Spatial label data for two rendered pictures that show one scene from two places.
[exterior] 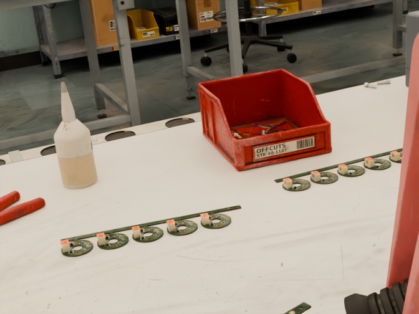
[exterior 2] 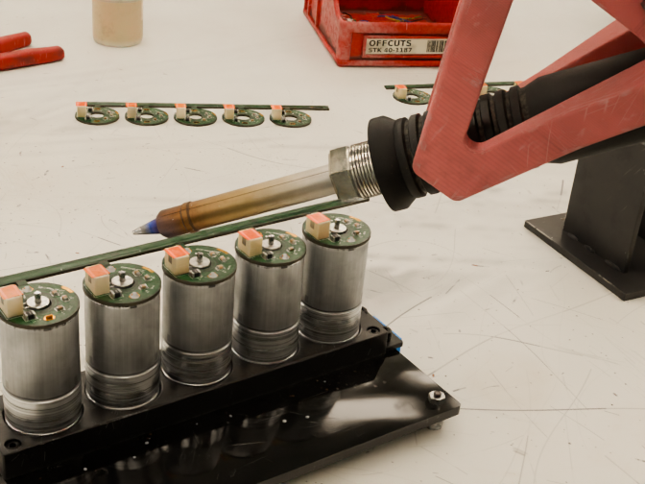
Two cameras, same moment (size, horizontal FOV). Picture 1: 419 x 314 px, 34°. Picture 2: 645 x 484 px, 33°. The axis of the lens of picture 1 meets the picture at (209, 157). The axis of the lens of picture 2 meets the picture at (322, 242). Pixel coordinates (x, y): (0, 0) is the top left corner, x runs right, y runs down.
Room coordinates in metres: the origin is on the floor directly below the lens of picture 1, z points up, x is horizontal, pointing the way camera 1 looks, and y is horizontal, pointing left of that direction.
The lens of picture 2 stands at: (-0.09, -0.02, 0.99)
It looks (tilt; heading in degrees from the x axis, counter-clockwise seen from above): 29 degrees down; 0
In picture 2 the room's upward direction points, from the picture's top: 5 degrees clockwise
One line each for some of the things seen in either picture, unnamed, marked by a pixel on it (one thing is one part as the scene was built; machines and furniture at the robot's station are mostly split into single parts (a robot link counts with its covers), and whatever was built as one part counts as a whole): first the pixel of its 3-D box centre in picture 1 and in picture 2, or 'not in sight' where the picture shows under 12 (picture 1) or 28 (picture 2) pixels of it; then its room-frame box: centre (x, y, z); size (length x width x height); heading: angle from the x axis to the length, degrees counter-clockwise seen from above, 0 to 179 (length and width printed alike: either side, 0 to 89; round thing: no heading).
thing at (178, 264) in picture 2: not in sight; (179, 259); (0.22, 0.02, 0.82); 0.01 x 0.01 x 0.01; 37
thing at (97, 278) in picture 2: not in sight; (99, 278); (0.20, 0.04, 0.82); 0.01 x 0.01 x 0.01; 37
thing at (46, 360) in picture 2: not in sight; (41, 369); (0.19, 0.06, 0.79); 0.02 x 0.02 x 0.05
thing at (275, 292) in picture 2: not in sight; (266, 305); (0.24, -0.01, 0.79); 0.02 x 0.02 x 0.05
